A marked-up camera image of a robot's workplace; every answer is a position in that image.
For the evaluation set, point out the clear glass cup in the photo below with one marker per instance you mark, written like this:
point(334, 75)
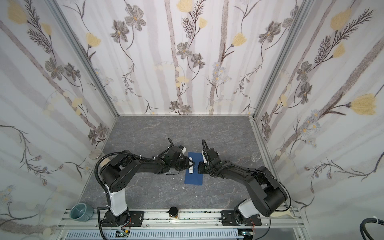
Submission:
point(256, 156)

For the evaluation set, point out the black cylinder on rail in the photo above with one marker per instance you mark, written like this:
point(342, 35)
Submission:
point(174, 213)

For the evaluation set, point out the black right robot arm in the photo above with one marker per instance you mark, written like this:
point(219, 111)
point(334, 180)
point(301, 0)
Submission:
point(266, 194)

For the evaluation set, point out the white perforated cable duct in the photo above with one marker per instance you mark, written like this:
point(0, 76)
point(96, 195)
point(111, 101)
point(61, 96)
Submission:
point(178, 234)

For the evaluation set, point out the teal cup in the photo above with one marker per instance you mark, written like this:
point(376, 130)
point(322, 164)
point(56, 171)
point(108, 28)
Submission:
point(81, 212)

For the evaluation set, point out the white glue stick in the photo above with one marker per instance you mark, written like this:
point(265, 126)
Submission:
point(191, 165)

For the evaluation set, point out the glass jar with cork lid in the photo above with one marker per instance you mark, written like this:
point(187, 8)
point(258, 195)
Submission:
point(95, 154)

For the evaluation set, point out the cream plastic peeler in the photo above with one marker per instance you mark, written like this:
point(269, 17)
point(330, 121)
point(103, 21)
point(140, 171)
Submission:
point(286, 213)

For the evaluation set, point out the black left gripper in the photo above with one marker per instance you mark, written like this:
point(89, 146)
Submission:
point(182, 162)

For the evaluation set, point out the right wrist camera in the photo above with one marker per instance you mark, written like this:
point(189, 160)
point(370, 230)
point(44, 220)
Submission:
point(204, 157)

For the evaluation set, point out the aluminium mounting rail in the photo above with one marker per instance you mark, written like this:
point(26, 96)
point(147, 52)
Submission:
point(188, 219)

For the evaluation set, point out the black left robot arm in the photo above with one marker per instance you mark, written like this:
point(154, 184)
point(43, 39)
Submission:
point(114, 171)

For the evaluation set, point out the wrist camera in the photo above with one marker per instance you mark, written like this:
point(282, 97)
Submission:
point(183, 149)
point(204, 157)

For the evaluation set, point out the dark blue envelope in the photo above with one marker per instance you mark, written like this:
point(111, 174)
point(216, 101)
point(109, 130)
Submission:
point(195, 178)

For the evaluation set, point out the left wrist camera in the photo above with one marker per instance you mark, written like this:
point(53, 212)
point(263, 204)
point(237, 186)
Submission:
point(183, 149)

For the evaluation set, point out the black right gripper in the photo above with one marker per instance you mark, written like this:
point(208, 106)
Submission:
point(207, 165)

